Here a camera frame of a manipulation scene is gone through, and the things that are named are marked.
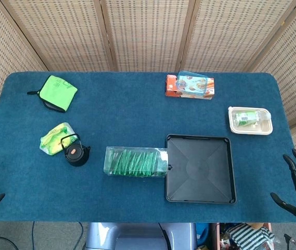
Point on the clear container with blue lid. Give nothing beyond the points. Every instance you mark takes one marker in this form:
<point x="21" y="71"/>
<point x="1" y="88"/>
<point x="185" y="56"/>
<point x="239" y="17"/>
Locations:
<point x="192" y="83"/>

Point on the clear box of green packets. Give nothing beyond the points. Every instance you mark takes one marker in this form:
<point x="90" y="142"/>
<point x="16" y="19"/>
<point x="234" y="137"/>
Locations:
<point x="137" y="153"/>

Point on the black-and-white striped cloth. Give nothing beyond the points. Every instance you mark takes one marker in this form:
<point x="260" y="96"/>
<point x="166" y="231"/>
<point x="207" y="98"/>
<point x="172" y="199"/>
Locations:
<point x="249" y="237"/>

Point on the black square plastic tray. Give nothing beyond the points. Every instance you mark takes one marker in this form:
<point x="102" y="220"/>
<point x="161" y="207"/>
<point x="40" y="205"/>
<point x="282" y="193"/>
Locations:
<point x="199" y="169"/>

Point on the green yellow tissue pack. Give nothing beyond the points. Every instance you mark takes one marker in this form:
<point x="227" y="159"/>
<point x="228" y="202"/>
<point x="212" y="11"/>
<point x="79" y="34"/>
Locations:
<point x="52" y="138"/>

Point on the orange snack carton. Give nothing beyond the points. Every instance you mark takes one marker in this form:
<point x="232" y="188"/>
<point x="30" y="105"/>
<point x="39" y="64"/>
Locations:
<point x="171" y="86"/>

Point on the green zip pouch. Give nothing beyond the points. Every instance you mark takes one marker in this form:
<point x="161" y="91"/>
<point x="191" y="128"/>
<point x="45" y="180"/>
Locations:
<point x="56" y="89"/>

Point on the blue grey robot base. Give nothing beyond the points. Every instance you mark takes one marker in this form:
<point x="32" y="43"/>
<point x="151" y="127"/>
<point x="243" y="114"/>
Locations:
<point x="137" y="237"/>

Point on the clear bottle with green label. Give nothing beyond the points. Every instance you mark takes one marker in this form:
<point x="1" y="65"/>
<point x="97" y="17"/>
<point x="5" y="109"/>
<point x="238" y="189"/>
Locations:
<point x="246" y="117"/>

